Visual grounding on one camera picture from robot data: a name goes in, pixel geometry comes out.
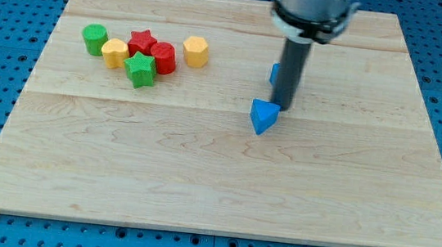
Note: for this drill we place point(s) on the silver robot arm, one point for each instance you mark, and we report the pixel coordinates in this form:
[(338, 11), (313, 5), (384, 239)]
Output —
[(308, 21)]

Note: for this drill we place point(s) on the blue cube block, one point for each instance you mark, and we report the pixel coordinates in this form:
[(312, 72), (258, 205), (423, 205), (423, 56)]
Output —
[(274, 73)]

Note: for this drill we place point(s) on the yellow hexagon block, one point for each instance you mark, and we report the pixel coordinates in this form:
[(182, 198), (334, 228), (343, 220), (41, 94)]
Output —
[(196, 51)]

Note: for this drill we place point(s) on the blue triangular block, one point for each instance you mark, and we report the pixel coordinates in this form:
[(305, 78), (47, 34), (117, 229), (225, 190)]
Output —
[(263, 115)]

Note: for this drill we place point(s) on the light wooden board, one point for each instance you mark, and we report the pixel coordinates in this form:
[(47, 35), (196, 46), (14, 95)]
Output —
[(353, 163)]

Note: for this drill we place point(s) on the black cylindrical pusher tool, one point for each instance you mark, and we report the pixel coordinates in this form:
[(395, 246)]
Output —
[(293, 58)]

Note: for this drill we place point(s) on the red cylinder block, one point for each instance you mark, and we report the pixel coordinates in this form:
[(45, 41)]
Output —
[(164, 55)]

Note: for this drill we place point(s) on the green star block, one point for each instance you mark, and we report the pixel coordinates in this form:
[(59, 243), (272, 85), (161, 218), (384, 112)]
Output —
[(141, 70)]

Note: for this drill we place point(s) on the red star block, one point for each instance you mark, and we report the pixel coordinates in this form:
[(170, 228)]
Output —
[(141, 42)]

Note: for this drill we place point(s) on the yellow heart block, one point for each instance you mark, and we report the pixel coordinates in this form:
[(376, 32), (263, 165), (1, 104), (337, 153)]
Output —
[(115, 52)]

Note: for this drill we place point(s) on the green cylinder block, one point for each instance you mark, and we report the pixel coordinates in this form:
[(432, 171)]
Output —
[(94, 36)]

